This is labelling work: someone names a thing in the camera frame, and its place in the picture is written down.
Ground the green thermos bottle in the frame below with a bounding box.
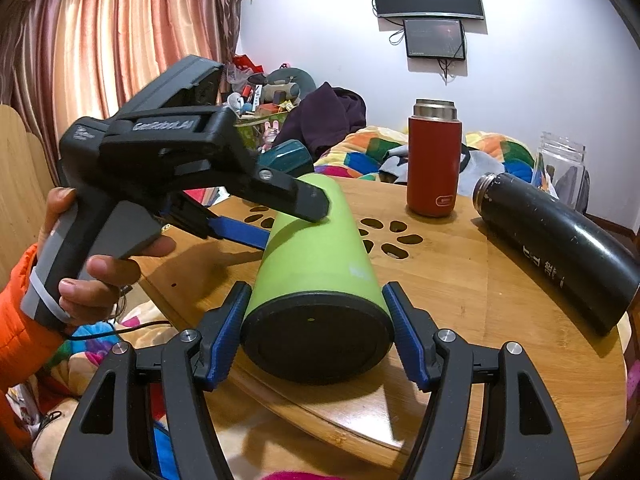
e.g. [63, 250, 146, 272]
[240, 174, 394, 385]

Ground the green basket of toys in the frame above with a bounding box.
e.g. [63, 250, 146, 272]
[235, 112, 288, 150]

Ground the colourful patchwork bedspread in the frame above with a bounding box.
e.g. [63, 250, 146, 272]
[314, 126, 535, 182]

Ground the dark purple jacket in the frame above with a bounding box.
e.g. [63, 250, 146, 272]
[273, 82, 367, 162]

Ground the orange jacket sleeve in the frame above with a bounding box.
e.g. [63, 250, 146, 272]
[0, 244, 63, 451]

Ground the pink striped curtain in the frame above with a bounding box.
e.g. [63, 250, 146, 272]
[1, 0, 241, 162]

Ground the red thermos bottle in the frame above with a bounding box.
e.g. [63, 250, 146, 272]
[407, 99, 462, 218]

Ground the black thermos bottle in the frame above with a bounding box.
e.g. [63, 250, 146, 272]
[472, 172, 639, 335]

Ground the grey white garment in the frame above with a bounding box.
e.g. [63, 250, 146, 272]
[378, 144, 506, 197]

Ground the clear glass jar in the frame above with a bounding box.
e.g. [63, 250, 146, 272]
[532, 132, 590, 214]

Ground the small wall monitor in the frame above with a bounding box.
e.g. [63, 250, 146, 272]
[404, 18, 466, 61]

